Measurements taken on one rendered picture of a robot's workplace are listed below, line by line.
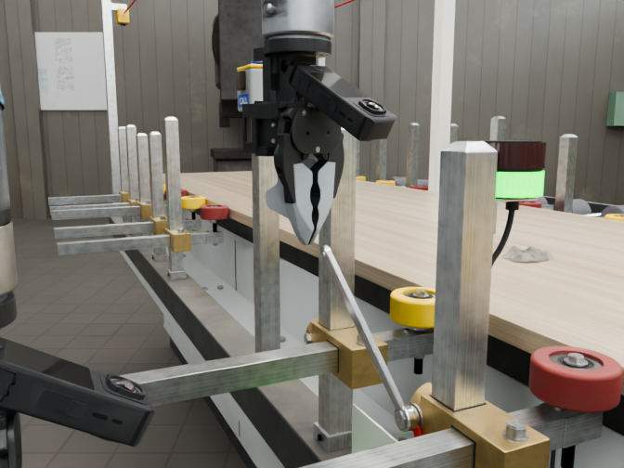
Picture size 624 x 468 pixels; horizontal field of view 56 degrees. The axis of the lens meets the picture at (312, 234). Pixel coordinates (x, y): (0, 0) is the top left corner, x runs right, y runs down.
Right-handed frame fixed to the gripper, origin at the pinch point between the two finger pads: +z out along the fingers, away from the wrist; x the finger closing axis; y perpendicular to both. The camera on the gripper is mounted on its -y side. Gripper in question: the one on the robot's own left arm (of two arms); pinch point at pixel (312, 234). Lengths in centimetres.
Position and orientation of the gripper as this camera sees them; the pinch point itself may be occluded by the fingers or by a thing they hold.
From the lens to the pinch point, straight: 63.6
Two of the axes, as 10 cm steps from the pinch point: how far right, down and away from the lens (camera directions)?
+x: -7.1, 1.2, -7.0
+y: -7.1, -1.2, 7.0
